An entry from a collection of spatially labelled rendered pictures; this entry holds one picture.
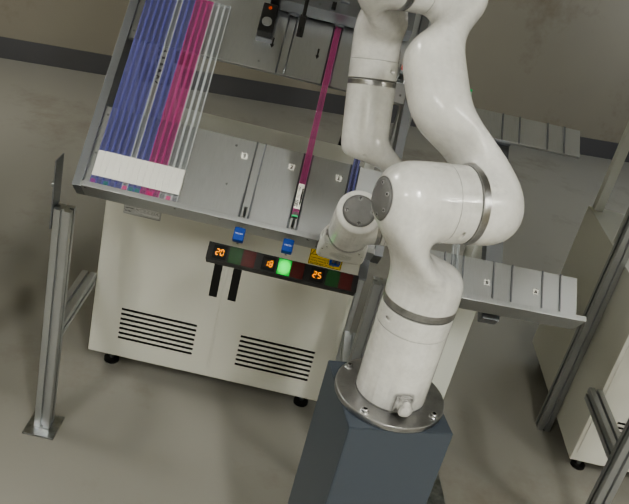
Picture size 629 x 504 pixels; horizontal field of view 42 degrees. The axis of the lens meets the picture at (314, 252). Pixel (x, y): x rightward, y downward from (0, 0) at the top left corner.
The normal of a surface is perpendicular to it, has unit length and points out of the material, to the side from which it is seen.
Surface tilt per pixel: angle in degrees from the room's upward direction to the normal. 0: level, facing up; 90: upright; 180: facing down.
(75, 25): 90
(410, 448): 90
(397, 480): 90
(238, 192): 47
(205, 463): 0
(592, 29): 90
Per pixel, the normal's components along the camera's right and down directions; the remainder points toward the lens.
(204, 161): 0.10, -0.26
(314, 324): -0.07, 0.44
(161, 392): 0.22, -0.87
